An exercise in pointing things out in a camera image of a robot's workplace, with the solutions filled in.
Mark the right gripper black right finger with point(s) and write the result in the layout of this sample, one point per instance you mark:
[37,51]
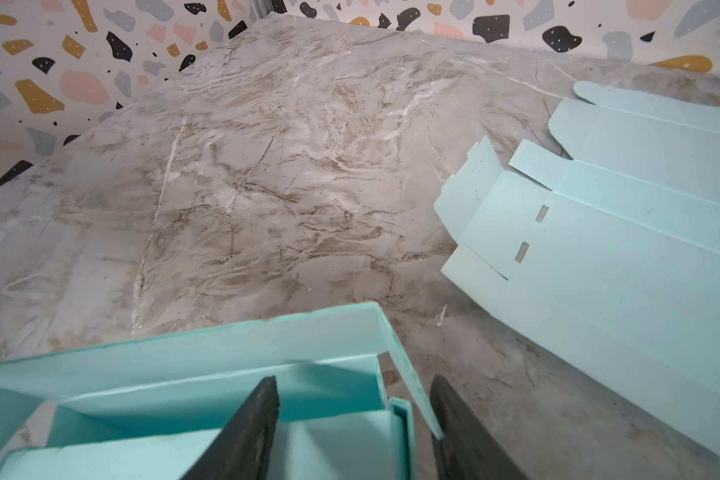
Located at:
[466,450]

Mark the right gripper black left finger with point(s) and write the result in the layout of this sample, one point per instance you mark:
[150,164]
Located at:
[242,449]

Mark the mint paper box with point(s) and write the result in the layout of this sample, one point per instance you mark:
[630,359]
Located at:
[608,254]
[148,408]

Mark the flat mint paper box blank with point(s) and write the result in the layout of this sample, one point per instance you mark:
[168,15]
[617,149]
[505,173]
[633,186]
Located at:
[608,254]

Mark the aluminium left corner post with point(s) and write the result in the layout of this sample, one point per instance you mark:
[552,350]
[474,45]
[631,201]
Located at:
[260,9]

